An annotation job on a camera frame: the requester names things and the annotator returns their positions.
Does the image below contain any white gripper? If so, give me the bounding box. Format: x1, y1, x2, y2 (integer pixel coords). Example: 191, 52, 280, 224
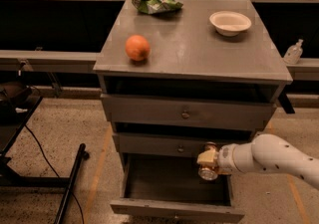
197, 144, 237, 173

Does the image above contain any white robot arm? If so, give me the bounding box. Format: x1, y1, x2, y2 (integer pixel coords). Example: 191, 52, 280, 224
197, 134, 319, 189

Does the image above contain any grey open bottom drawer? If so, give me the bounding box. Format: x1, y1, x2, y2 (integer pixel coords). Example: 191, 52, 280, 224
111, 154, 244, 223

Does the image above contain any grey middle drawer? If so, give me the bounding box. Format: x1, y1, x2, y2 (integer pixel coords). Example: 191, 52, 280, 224
113, 132, 249, 157

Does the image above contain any grey drawer cabinet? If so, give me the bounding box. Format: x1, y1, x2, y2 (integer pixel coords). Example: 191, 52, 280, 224
93, 0, 293, 169

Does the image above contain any grey top drawer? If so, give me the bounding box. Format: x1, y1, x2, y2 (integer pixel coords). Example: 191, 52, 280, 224
102, 95, 275, 131

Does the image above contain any orange fruit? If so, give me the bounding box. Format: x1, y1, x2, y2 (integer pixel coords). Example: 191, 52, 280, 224
125, 35, 151, 62

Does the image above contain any clear sanitizer bottle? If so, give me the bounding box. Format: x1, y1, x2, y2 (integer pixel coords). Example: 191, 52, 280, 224
283, 39, 303, 65

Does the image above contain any white paper bowl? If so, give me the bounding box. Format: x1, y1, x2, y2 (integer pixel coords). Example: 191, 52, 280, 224
209, 11, 251, 37

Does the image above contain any green chip bag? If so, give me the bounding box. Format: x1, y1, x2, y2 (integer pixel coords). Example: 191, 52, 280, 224
132, 0, 183, 15

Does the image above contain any black floor cable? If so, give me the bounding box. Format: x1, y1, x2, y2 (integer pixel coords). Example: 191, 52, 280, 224
23, 123, 86, 224

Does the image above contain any black cart frame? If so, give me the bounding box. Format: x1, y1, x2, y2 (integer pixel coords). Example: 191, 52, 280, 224
0, 83, 89, 224

